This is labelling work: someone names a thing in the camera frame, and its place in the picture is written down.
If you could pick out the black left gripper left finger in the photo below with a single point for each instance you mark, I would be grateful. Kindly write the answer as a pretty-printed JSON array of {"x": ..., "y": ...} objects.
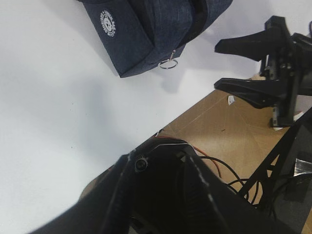
[{"x": 105, "y": 210}]

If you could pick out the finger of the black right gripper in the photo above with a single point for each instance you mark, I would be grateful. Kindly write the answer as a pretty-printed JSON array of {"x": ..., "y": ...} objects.
[
  {"x": 258, "y": 93},
  {"x": 255, "y": 46}
]

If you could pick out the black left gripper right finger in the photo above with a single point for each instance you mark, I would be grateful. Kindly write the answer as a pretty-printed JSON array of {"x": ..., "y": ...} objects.
[{"x": 211, "y": 208}]

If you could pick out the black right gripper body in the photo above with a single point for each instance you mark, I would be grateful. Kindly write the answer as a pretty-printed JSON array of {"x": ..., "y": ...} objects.
[{"x": 290, "y": 62}]

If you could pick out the dark blue lunch bag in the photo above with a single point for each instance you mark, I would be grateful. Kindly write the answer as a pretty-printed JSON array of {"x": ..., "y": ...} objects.
[{"x": 139, "y": 35}]

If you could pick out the white paper scrap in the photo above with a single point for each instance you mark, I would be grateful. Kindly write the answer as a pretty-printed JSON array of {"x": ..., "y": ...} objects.
[{"x": 230, "y": 100}]

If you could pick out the black metal stand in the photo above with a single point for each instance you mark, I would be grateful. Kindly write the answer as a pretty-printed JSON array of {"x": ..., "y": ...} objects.
[{"x": 285, "y": 178}]

